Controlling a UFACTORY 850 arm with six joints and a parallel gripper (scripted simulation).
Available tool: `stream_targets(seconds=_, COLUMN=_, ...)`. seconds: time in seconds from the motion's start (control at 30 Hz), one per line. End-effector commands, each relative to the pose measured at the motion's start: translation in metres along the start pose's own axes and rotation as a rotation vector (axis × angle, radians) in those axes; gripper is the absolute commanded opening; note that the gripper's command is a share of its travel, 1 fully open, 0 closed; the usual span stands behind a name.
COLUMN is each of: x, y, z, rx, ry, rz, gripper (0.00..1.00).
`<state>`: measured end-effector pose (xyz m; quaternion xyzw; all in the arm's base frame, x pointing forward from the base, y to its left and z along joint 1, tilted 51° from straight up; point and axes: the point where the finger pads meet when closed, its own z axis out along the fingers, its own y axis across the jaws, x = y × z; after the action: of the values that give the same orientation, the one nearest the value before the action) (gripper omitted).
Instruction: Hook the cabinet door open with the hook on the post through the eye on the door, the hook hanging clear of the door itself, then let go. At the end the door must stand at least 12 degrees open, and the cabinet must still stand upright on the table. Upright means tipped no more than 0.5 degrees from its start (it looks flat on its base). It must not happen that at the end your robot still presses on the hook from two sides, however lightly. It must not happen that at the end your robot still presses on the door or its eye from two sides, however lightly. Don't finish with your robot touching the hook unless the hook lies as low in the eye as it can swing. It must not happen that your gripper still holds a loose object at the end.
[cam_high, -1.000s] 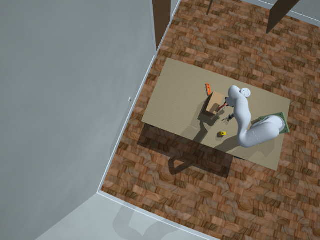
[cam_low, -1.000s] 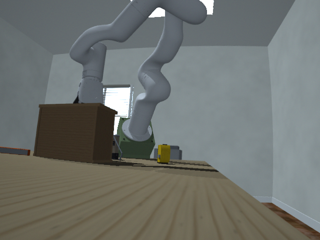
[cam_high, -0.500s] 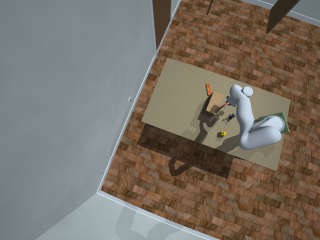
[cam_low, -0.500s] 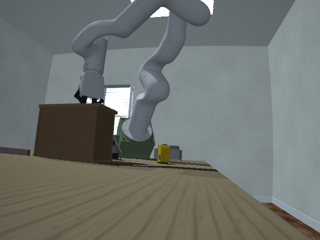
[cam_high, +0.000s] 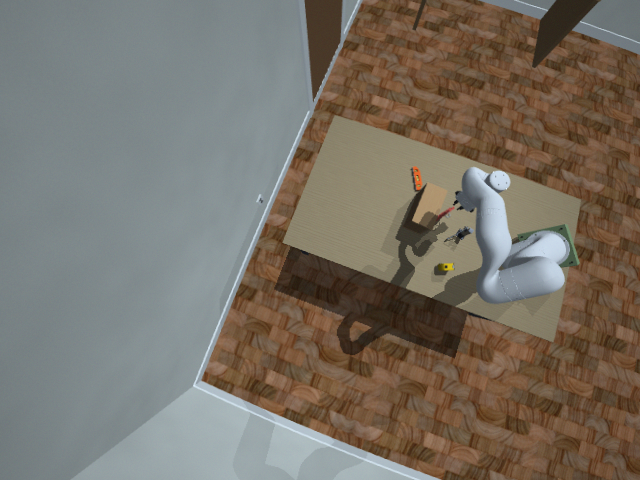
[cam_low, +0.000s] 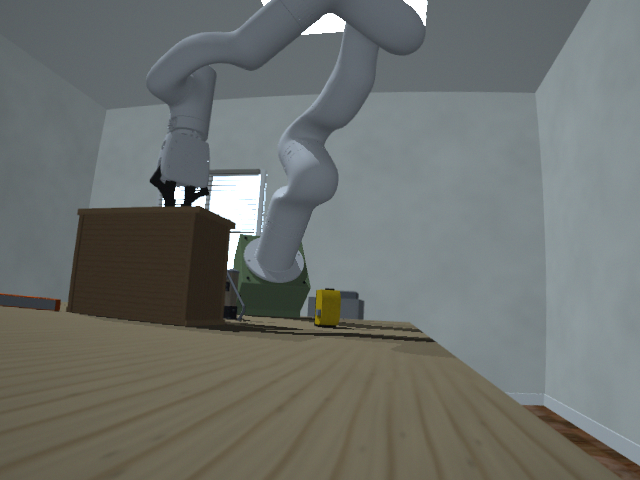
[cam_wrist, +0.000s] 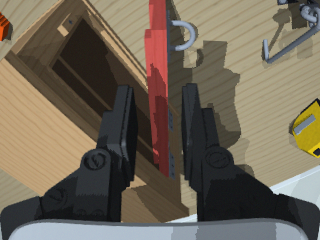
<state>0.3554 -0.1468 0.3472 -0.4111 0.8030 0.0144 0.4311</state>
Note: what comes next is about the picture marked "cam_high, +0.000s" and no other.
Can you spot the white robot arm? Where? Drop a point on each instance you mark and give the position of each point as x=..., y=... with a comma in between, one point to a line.
x=539, y=276

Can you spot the dark brown wooden cabinet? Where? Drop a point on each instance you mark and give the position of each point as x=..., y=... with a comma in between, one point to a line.
x=426, y=208

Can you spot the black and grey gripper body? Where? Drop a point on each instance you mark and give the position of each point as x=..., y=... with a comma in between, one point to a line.
x=464, y=201

